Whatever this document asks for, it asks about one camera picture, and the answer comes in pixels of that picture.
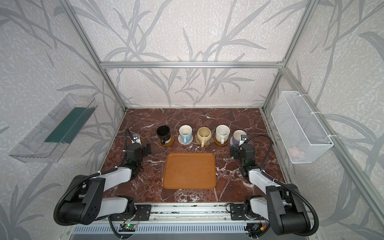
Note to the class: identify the multicolour woven rope coaster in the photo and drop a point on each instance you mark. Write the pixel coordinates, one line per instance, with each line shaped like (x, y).
(181, 140)

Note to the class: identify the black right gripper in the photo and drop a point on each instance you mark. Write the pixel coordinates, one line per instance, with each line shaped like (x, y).
(235, 151)

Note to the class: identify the brown round wooden coaster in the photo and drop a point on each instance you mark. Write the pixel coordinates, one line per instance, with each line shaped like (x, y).
(219, 143)

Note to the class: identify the brown rectangular serving tray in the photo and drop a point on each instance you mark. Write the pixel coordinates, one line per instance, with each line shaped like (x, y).
(190, 171)

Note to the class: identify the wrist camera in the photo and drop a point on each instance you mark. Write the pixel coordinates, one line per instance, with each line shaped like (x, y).
(136, 138)
(243, 140)

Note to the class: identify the clear plastic wall shelf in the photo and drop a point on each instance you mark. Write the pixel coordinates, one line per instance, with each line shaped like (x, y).
(48, 141)

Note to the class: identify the pink object in basket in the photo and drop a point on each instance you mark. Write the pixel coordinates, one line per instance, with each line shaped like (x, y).
(295, 152)

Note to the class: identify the grey round woven coaster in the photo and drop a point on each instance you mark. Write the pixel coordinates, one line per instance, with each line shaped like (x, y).
(234, 142)

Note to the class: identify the right circuit board with wires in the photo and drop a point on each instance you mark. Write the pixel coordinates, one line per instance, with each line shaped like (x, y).
(256, 227)

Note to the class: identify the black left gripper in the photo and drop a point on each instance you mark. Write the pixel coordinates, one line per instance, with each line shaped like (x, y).
(144, 149)

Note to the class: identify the left green circuit board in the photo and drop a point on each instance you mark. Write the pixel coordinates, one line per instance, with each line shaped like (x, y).
(125, 228)

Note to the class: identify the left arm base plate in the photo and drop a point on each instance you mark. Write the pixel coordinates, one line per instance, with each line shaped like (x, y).
(140, 212)

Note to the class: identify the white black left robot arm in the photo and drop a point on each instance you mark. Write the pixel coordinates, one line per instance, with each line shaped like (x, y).
(83, 201)

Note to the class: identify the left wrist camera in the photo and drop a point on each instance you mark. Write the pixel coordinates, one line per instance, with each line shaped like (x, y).
(136, 138)

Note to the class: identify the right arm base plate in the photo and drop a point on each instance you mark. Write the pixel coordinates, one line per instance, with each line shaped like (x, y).
(237, 211)

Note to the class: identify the white wire mesh basket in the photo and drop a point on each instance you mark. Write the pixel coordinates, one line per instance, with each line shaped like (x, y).
(299, 127)

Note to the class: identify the white and purple mug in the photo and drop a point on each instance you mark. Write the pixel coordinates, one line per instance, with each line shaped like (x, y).
(237, 134)

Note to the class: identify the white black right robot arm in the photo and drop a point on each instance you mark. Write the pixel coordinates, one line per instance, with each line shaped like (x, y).
(284, 208)

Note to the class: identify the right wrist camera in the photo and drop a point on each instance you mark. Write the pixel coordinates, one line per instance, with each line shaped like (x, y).
(243, 140)

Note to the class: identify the black mug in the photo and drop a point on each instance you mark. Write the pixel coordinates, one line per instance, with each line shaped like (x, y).
(164, 133)

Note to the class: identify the beige yellow mug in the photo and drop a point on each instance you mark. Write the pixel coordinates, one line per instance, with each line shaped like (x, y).
(204, 132)

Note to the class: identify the white and blue mug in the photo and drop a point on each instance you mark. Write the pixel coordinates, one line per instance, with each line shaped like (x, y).
(186, 132)

